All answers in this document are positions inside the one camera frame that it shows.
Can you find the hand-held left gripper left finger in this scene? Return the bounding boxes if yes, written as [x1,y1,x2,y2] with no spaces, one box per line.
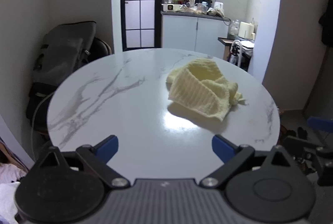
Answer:
[35,135,131,189]

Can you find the white cable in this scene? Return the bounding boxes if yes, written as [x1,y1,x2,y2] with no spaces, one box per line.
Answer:
[29,91,56,163]

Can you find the grey backpack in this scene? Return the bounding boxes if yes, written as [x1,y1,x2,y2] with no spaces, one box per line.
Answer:
[32,21,97,85]

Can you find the dark hanging coat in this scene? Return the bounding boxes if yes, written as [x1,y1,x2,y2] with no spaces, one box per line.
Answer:
[318,9,333,46]

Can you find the black bag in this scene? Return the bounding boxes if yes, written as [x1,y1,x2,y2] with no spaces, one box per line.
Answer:
[25,80,57,132]

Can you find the yellow knitted towel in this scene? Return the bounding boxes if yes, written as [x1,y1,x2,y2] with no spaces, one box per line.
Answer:
[166,58,246,122]

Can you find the white base cabinet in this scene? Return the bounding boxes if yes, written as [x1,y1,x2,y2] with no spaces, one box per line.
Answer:
[161,12,231,60]

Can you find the black chair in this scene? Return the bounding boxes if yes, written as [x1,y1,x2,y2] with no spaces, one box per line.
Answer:
[78,37,114,70]

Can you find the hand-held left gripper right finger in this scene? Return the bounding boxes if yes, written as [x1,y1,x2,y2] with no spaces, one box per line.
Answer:
[199,135,296,189]

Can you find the white cloth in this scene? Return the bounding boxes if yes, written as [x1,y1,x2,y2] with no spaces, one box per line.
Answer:
[0,162,28,224]

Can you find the wooden side cart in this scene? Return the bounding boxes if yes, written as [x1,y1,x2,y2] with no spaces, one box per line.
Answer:
[218,36,256,72]

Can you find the small white appliance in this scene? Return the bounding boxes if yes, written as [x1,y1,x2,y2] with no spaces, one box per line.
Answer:
[162,4,183,12]

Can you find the black shoes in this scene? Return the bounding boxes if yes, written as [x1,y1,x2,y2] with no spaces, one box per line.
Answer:
[280,126,308,139]

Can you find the cream countertop appliance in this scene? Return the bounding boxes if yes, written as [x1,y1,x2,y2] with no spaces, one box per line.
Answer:
[239,21,255,39]

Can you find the black framed sliding door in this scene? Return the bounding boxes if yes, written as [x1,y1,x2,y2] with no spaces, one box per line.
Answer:
[120,0,165,52]

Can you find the white kettle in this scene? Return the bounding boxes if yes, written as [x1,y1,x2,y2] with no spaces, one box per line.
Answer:
[214,1,225,15]

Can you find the white tube frame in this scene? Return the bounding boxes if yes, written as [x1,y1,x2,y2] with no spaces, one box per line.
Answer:
[230,39,245,66]

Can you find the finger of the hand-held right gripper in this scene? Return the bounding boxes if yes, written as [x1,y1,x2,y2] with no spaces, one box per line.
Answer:
[306,115,333,136]
[283,135,333,161]

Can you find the glass jars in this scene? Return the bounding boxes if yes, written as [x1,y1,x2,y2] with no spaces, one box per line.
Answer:
[228,20,240,38]

